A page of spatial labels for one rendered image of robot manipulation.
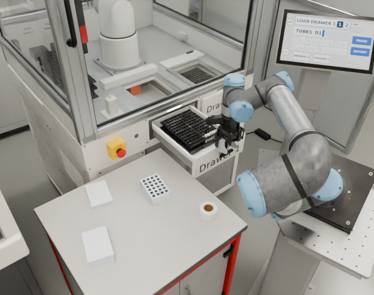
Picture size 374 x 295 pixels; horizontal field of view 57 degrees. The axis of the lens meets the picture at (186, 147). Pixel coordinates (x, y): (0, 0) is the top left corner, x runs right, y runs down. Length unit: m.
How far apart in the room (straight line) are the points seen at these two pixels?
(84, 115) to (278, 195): 0.83
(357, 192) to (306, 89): 0.98
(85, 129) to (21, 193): 1.38
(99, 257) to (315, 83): 1.62
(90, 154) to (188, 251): 0.57
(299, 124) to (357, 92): 1.97
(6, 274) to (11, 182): 1.42
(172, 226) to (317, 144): 0.69
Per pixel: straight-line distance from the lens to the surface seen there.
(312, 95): 2.30
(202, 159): 1.40
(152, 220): 1.37
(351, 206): 1.46
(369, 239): 1.50
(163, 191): 1.41
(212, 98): 1.76
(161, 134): 1.55
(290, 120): 0.97
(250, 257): 2.21
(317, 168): 0.83
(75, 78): 1.29
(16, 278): 1.52
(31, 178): 2.79
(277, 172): 0.83
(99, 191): 1.47
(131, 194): 1.47
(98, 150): 1.49
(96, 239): 1.28
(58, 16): 1.21
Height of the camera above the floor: 1.84
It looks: 40 degrees down
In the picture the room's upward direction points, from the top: 2 degrees clockwise
